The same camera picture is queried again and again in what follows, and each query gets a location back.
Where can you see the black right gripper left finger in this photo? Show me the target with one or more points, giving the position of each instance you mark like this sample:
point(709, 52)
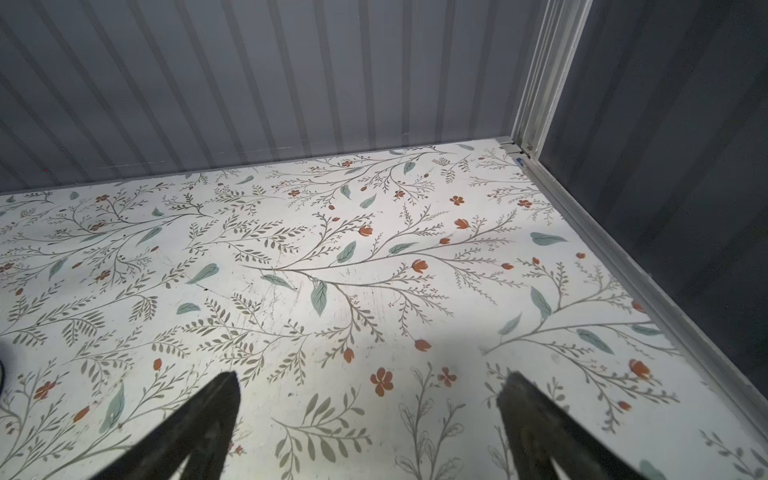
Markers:
point(194, 440)

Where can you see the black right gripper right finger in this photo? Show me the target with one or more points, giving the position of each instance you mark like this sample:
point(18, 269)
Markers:
point(545, 440)

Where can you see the aluminium frame profile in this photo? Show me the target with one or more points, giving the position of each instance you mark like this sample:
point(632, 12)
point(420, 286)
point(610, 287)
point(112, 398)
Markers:
point(645, 122)

